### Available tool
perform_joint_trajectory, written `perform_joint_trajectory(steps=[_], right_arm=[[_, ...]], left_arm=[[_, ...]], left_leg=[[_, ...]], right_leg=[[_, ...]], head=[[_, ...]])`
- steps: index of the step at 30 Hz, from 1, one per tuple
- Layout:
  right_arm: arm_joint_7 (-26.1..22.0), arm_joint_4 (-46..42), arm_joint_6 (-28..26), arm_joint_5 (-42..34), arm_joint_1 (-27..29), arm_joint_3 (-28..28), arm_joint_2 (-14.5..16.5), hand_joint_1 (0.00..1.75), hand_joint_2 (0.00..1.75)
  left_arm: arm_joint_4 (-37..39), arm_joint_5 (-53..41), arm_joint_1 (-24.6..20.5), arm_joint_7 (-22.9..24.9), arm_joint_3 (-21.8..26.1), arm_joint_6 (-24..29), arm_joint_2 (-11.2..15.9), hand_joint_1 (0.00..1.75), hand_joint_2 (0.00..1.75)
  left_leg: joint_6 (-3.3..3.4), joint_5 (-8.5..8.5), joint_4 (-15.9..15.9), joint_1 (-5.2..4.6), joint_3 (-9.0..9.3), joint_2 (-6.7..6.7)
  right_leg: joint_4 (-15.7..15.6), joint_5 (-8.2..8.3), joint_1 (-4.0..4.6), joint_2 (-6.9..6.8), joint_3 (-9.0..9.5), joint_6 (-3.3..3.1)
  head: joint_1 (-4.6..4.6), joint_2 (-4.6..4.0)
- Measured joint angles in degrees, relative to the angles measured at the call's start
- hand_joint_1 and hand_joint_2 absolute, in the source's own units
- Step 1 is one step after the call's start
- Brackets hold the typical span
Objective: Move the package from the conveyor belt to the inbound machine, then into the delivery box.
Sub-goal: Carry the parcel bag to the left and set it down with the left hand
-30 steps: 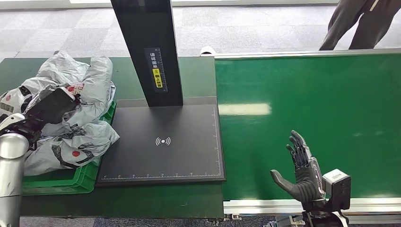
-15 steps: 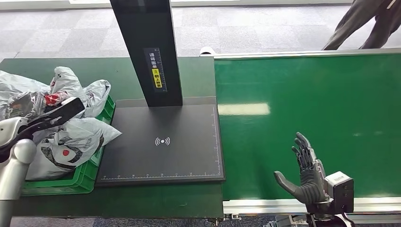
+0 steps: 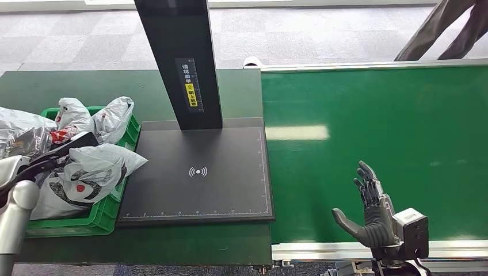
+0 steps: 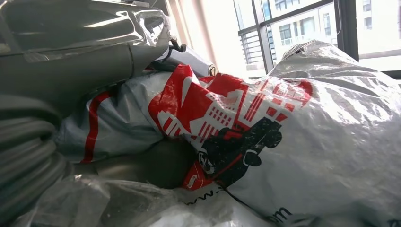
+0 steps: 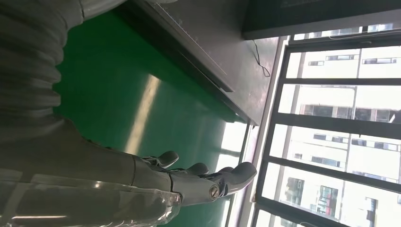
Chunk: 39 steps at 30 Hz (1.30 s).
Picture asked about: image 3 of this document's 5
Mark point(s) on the large grey logo mailer bag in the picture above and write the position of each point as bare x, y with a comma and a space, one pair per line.
95, 163

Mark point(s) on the small grey mailer bag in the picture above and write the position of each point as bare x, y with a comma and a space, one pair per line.
114, 118

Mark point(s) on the black yellow ruler label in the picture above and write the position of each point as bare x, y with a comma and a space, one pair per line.
191, 95

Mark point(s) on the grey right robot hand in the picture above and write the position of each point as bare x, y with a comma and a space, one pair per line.
377, 228

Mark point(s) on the black scanner platform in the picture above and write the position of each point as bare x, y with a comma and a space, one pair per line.
228, 183

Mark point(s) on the green plastic crate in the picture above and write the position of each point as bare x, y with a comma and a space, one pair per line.
103, 217

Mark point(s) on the white conveyor roller end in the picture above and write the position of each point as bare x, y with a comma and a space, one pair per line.
251, 61

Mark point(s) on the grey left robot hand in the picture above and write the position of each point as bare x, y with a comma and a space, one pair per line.
32, 143

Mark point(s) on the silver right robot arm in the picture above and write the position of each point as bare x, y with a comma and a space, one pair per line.
389, 263

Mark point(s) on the metal mounting bracket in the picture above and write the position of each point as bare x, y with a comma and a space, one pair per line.
284, 263

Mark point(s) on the black scanner column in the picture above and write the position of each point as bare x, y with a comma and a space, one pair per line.
171, 38

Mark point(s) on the green conveyor belt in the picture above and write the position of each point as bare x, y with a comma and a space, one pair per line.
419, 133

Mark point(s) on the person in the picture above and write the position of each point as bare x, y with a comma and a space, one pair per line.
427, 34

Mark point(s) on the grey red-print mailer bag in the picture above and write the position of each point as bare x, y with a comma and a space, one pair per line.
23, 118

